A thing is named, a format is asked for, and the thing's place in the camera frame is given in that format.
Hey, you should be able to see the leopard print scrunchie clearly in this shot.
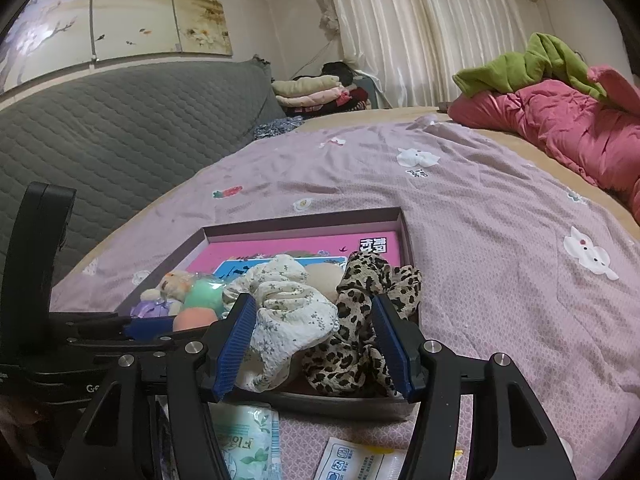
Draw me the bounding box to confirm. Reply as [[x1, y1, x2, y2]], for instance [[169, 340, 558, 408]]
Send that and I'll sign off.
[[302, 252, 422, 398]]

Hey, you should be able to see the white curtain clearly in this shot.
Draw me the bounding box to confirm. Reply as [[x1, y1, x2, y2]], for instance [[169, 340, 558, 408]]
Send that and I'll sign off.
[[333, 0, 526, 107]]

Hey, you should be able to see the white floral scrunchie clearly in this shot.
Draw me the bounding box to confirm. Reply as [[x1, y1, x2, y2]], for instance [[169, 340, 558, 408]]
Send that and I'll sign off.
[[222, 255, 340, 393]]

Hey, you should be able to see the pink children's book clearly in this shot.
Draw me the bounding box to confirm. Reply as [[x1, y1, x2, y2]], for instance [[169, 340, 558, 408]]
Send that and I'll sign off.
[[181, 231, 405, 280]]

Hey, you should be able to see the teddy bear purple dress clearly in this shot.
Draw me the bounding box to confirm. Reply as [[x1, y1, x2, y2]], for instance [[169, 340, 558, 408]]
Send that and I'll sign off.
[[130, 271, 195, 318]]

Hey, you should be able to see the stack of folded clothes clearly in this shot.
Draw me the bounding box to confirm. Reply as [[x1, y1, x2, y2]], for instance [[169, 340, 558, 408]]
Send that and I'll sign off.
[[271, 62, 376, 119]]

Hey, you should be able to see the floral wall painting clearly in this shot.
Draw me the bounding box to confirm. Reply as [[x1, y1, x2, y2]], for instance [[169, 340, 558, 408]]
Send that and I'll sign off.
[[1, 0, 232, 91]]

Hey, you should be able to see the shallow dark cardboard box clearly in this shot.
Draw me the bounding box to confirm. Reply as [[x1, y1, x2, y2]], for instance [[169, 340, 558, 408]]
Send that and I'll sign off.
[[117, 207, 413, 422]]

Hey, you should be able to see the pink patterned bedsheet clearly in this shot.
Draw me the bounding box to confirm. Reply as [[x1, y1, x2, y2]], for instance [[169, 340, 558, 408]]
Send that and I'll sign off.
[[49, 114, 640, 480]]

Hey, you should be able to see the grey quilted headboard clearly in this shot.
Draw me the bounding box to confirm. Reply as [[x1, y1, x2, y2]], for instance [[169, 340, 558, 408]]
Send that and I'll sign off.
[[1, 58, 284, 281]]

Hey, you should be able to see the peach makeup sponge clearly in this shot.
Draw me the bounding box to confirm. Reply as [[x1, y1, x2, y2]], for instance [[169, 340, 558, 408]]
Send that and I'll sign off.
[[172, 307, 218, 332]]

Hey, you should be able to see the green makeup sponge in wrapper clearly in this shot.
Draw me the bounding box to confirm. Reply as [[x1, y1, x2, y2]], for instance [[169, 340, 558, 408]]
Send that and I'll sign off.
[[183, 276, 227, 318]]

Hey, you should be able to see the dark floral cloth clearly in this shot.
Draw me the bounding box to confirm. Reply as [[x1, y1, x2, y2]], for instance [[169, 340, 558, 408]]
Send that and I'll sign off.
[[252, 116, 305, 140]]

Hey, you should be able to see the white yellow sachet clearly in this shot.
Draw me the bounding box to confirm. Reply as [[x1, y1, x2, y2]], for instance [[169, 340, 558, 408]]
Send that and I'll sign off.
[[314, 437, 407, 480]]

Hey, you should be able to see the green blanket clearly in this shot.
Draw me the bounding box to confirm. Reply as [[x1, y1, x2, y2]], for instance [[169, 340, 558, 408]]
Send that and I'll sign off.
[[452, 32, 608, 102]]

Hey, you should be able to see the red pink quilt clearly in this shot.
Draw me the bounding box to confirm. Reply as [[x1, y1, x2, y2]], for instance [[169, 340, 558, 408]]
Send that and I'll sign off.
[[448, 65, 640, 218]]

